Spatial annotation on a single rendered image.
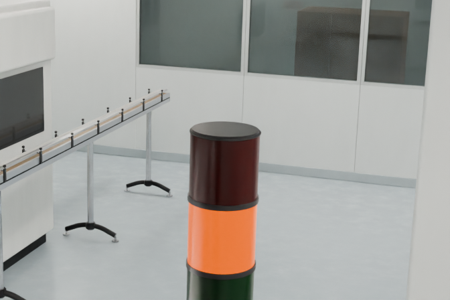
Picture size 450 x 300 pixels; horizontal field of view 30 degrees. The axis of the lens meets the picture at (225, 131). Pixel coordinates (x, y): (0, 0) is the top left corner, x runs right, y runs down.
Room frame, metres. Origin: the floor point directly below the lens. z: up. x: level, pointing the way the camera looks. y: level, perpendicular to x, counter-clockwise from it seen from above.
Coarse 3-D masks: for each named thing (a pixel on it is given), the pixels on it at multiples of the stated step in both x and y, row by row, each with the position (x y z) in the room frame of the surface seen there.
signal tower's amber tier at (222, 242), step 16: (192, 208) 0.56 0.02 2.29; (256, 208) 0.57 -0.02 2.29; (192, 224) 0.56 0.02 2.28; (208, 224) 0.55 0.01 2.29; (224, 224) 0.55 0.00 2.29; (240, 224) 0.55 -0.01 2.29; (192, 240) 0.56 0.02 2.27; (208, 240) 0.55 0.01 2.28; (224, 240) 0.55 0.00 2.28; (240, 240) 0.55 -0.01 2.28; (192, 256) 0.56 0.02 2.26; (208, 256) 0.55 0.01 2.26; (224, 256) 0.55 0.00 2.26; (240, 256) 0.55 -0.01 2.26; (208, 272) 0.55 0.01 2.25; (224, 272) 0.55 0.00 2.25; (240, 272) 0.55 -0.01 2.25
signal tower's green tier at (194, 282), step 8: (192, 280) 0.56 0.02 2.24; (200, 280) 0.55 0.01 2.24; (208, 280) 0.55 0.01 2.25; (216, 280) 0.55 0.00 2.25; (224, 280) 0.55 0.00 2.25; (232, 280) 0.55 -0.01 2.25; (240, 280) 0.55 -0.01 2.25; (248, 280) 0.56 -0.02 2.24; (192, 288) 0.56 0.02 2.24; (200, 288) 0.55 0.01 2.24; (208, 288) 0.55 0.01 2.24; (216, 288) 0.55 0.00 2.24; (224, 288) 0.55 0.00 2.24; (232, 288) 0.55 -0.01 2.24; (240, 288) 0.55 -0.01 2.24; (248, 288) 0.56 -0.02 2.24; (192, 296) 0.55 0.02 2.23; (200, 296) 0.55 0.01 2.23; (208, 296) 0.55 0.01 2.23; (216, 296) 0.55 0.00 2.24; (224, 296) 0.55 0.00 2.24; (232, 296) 0.55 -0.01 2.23; (240, 296) 0.55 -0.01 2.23; (248, 296) 0.56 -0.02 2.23
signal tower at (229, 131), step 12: (192, 132) 0.56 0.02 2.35; (204, 132) 0.56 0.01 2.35; (216, 132) 0.56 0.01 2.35; (228, 132) 0.56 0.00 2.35; (240, 132) 0.56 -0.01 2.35; (252, 132) 0.56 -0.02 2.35; (192, 204) 0.56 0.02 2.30; (204, 204) 0.55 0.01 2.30; (252, 204) 0.55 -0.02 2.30; (204, 276) 0.55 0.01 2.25; (216, 276) 0.54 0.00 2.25; (228, 276) 0.54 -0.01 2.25; (240, 276) 0.55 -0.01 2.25
